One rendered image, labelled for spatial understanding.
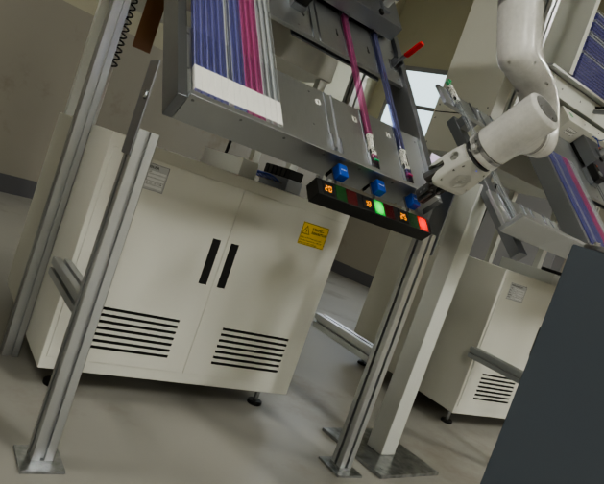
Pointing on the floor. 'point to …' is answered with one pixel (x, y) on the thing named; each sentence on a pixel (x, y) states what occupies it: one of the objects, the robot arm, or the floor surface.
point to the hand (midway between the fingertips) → (424, 193)
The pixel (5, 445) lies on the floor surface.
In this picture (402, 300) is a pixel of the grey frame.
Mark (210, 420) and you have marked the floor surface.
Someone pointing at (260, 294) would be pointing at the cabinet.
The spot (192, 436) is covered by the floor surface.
